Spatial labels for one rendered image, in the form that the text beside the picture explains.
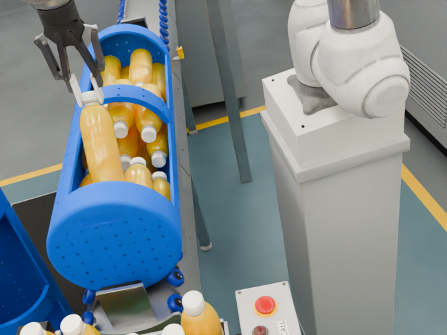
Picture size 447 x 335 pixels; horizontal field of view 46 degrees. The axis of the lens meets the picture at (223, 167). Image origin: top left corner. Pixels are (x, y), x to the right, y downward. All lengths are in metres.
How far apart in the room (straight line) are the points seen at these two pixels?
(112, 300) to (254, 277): 1.34
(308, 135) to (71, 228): 0.61
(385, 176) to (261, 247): 1.14
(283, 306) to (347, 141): 0.57
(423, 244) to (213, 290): 0.96
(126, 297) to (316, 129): 0.60
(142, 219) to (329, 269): 0.79
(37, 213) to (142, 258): 1.80
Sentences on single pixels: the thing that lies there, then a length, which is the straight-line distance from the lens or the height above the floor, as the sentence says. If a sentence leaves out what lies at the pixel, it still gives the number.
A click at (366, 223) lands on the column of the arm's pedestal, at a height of 0.72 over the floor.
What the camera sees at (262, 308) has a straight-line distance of 0.97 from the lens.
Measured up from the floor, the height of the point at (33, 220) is 0.15.
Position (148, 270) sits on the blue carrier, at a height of 1.01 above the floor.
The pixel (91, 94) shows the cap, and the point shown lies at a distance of 1.22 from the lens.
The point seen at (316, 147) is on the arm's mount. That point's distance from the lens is 1.37.
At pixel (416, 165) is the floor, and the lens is 2.95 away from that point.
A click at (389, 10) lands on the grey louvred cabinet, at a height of 0.61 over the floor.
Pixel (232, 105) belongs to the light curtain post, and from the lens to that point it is 2.60.
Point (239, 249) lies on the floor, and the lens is 2.56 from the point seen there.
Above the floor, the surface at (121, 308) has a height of 0.99.
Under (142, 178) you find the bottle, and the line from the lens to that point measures 1.23.
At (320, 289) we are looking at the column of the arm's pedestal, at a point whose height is 0.48.
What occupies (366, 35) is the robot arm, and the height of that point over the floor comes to 1.39.
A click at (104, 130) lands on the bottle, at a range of 1.19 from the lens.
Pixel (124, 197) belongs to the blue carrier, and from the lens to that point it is 1.08.
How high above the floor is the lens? 1.89
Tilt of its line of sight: 39 degrees down
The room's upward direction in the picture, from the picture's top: 13 degrees counter-clockwise
